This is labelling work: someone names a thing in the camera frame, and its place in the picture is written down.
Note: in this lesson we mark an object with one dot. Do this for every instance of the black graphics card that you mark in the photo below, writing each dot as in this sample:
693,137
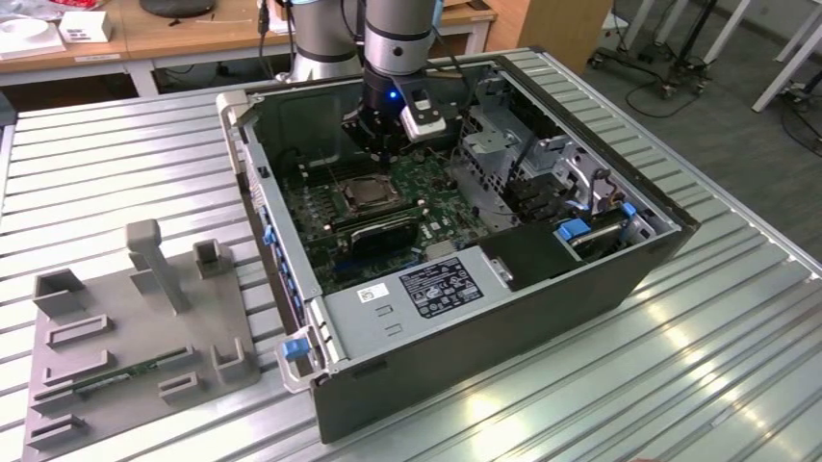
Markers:
386,238

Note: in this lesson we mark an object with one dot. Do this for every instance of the white cardboard box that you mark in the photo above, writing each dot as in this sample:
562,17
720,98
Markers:
83,24

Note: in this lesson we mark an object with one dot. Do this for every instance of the white foam tray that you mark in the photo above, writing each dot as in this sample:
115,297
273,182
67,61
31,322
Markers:
26,38

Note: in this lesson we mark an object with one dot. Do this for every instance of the white table leg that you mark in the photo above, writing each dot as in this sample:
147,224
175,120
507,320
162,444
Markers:
785,77

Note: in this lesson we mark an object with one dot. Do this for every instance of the black round object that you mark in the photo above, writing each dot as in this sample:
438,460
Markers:
177,6

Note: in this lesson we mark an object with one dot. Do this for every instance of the blue case latch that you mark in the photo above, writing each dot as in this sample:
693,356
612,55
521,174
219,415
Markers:
294,350

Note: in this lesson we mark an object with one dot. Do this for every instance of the grey metal drive cage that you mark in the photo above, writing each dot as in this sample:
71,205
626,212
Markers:
489,144

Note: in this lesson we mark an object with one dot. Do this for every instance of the green motherboard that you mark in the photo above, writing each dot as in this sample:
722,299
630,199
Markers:
443,207

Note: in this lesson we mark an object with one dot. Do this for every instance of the small blue plastic clip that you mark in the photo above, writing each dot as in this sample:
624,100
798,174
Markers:
628,210

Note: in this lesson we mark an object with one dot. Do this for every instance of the thin metal locking lever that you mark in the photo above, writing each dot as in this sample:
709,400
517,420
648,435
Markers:
333,171

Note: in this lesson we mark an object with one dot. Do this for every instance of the grey power supply unit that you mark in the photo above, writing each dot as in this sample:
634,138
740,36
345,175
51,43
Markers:
359,327

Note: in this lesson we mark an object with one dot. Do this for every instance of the wooden cabinet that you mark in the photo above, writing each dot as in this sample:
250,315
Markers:
565,29

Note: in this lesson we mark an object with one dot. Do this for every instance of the grey parts rack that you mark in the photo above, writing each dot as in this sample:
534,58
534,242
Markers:
129,346

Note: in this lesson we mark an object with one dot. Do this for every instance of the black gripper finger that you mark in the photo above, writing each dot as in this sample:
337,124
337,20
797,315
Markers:
361,132
389,144

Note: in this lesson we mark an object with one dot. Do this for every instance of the metal CPU socket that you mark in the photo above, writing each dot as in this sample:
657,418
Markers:
345,208

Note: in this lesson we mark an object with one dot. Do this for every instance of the green RAM stick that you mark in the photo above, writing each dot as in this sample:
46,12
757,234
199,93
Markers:
129,370

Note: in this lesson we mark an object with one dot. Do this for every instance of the wooden desk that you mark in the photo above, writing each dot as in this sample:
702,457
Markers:
193,33

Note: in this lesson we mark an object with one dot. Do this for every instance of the blue disk carrier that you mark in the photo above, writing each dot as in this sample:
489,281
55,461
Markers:
572,230

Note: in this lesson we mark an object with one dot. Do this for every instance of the red packet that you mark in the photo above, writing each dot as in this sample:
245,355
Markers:
78,4

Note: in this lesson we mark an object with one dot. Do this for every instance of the white table frame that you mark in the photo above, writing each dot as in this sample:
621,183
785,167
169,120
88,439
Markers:
726,33

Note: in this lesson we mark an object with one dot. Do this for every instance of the black PC case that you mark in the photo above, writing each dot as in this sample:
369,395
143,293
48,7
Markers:
514,346

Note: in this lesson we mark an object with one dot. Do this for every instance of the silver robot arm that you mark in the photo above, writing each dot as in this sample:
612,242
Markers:
398,43

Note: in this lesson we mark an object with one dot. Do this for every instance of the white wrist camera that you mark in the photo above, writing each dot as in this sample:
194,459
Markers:
423,120

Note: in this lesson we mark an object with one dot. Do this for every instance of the black wheeled stand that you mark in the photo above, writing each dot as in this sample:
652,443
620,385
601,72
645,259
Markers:
674,79

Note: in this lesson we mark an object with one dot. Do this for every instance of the silver CPU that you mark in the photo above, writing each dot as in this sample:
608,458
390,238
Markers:
371,192

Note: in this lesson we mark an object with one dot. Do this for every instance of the silver chipset heatsink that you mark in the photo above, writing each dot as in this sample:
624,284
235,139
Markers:
438,250

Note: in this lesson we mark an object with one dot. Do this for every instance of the blue slot retainer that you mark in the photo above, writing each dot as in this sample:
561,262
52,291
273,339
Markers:
267,234

